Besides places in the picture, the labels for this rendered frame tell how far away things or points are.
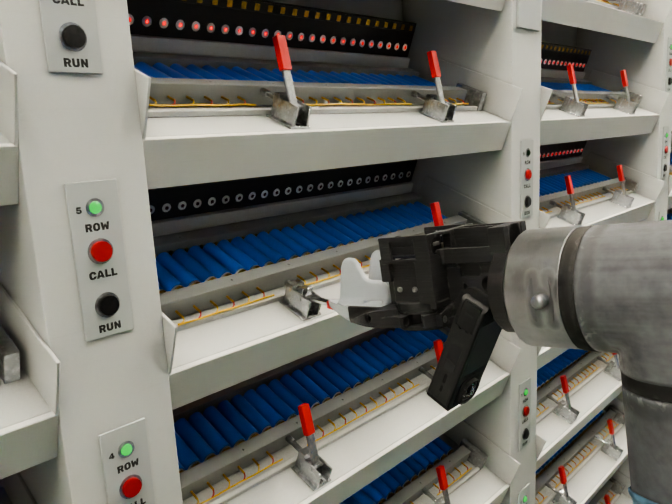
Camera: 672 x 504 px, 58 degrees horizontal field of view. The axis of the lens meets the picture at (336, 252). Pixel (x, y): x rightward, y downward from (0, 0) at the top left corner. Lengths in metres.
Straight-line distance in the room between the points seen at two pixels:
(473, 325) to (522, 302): 0.07
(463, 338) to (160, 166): 0.29
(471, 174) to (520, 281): 0.57
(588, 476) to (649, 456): 1.12
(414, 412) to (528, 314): 0.46
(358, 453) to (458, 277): 0.35
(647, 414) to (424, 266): 0.19
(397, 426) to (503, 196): 0.39
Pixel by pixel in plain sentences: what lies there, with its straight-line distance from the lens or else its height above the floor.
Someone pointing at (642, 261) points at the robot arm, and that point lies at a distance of 0.42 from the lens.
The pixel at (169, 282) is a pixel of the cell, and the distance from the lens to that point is 0.64.
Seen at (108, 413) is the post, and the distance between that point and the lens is 0.54.
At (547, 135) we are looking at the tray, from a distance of 1.10.
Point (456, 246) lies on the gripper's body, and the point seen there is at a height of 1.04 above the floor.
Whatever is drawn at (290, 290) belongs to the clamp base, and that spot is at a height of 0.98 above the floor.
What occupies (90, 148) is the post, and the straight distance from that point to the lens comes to 0.50.
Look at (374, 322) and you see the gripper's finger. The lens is 0.53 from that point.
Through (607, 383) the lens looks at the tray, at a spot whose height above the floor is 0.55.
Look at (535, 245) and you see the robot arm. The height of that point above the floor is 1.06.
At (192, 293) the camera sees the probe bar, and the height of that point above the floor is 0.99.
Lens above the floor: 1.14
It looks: 11 degrees down
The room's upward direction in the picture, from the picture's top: 3 degrees counter-clockwise
